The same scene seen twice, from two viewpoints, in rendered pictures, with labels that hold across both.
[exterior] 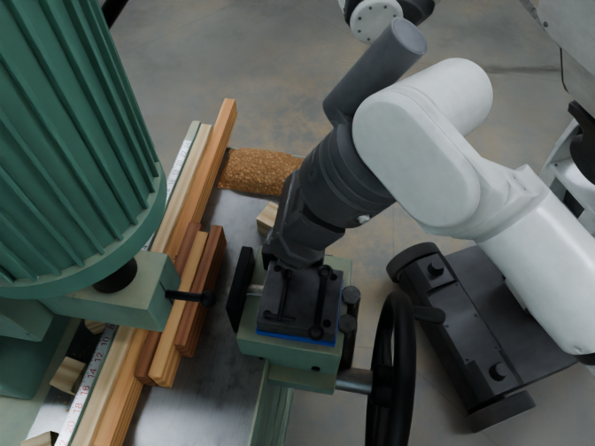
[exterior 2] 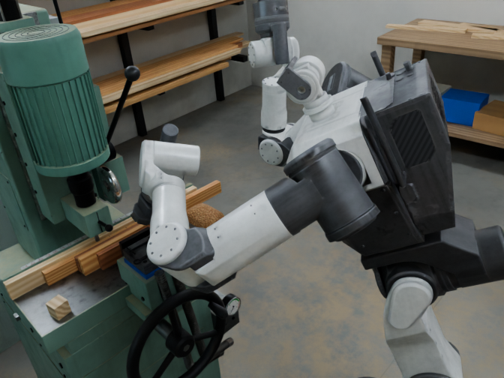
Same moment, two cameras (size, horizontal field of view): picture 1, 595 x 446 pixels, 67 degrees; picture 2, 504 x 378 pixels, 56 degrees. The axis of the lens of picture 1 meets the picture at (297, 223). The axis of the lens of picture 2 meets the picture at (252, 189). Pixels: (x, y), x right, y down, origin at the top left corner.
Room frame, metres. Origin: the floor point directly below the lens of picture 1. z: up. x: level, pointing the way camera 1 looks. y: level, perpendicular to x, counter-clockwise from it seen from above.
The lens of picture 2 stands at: (-0.34, -0.79, 1.71)
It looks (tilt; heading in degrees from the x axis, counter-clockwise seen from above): 31 degrees down; 38
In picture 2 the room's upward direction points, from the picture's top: 5 degrees counter-clockwise
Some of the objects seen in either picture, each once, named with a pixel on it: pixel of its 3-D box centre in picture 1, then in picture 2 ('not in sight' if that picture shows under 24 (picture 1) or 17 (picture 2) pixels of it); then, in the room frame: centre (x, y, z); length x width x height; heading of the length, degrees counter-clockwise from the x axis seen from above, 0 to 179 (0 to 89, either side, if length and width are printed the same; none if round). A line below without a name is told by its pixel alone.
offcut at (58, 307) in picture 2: not in sight; (58, 307); (0.02, 0.11, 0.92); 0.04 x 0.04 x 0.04; 0
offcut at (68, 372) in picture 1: (73, 377); not in sight; (0.17, 0.33, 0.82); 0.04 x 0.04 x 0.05; 72
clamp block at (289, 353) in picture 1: (297, 309); (157, 271); (0.24, 0.00, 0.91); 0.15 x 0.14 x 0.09; 170
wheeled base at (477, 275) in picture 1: (528, 295); not in sight; (0.59, -0.74, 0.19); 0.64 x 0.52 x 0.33; 110
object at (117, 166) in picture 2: not in sight; (108, 175); (0.41, 0.36, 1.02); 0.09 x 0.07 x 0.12; 170
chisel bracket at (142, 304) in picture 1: (112, 286); (88, 214); (0.23, 0.22, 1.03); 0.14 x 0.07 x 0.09; 80
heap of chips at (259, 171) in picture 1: (261, 165); (205, 213); (0.51, 0.06, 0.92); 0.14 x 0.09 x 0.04; 80
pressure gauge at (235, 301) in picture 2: not in sight; (229, 305); (0.44, -0.05, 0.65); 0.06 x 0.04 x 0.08; 170
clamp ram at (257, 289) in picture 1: (264, 294); (144, 253); (0.25, 0.04, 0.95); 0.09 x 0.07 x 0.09; 170
